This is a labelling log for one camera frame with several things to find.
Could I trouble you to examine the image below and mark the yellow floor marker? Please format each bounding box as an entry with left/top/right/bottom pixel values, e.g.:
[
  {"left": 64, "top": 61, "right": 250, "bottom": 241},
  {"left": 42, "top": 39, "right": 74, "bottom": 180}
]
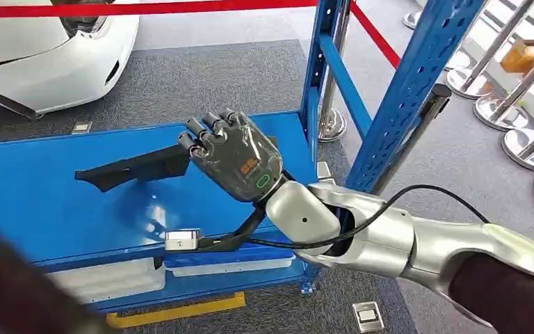
[{"left": 106, "top": 292, "right": 247, "bottom": 330}]

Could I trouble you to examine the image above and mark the brown cardboard box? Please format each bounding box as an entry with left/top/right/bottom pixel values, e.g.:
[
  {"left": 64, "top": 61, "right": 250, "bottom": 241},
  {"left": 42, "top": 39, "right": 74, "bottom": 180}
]
[{"left": 500, "top": 39, "right": 534, "bottom": 84}]

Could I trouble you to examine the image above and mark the white plastic tray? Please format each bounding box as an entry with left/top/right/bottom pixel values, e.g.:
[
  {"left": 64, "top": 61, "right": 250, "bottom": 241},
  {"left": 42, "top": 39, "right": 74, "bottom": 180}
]
[{"left": 170, "top": 257, "right": 296, "bottom": 278}]

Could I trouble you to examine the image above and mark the black plastic plate frame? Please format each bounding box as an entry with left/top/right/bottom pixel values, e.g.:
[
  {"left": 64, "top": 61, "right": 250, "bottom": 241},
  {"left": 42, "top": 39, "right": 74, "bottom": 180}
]
[{"left": 74, "top": 143, "right": 193, "bottom": 193}]

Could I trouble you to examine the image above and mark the black camera bracket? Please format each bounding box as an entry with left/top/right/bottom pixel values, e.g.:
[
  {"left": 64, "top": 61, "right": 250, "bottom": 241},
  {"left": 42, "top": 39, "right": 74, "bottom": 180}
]
[{"left": 197, "top": 206, "right": 269, "bottom": 254}]

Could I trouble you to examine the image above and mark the steel stanchion beside rack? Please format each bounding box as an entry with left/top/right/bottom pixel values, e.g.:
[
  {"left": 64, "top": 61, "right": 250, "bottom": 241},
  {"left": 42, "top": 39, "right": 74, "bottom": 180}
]
[{"left": 317, "top": 0, "right": 353, "bottom": 143}]

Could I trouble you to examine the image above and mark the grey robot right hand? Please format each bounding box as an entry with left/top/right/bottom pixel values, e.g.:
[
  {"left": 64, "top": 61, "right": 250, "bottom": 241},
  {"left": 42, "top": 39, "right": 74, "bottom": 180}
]
[{"left": 178, "top": 108, "right": 284, "bottom": 204}]

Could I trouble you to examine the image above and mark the steel stanchion with black cap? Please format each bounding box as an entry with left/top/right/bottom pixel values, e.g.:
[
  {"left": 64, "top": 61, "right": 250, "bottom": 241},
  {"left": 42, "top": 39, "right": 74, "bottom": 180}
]
[{"left": 370, "top": 83, "right": 453, "bottom": 196}]

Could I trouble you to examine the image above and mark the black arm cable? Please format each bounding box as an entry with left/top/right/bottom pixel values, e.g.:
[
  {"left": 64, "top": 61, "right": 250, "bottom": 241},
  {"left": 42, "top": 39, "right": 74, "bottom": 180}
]
[{"left": 248, "top": 184, "right": 492, "bottom": 251}]

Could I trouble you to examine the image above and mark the blue metal shelf rack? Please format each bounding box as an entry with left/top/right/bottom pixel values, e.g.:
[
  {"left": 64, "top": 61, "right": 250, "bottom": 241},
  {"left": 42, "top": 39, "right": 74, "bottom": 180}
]
[{"left": 0, "top": 0, "right": 487, "bottom": 315}]

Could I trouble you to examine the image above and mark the white plastic crate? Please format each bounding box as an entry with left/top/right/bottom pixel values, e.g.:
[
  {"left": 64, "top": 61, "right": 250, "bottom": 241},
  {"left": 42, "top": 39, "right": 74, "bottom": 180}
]
[{"left": 48, "top": 257, "right": 167, "bottom": 305}]

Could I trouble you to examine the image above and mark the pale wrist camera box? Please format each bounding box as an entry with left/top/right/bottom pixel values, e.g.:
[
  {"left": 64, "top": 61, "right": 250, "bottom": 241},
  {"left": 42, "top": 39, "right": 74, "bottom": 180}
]
[{"left": 164, "top": 229, "right": 204, "bottom": 253}]

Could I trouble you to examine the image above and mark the white car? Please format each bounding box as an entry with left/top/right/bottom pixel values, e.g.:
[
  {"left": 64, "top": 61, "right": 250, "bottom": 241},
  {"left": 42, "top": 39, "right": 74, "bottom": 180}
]
[{"left": 0, "top": 0, "right": 140, "bottom": 121}]

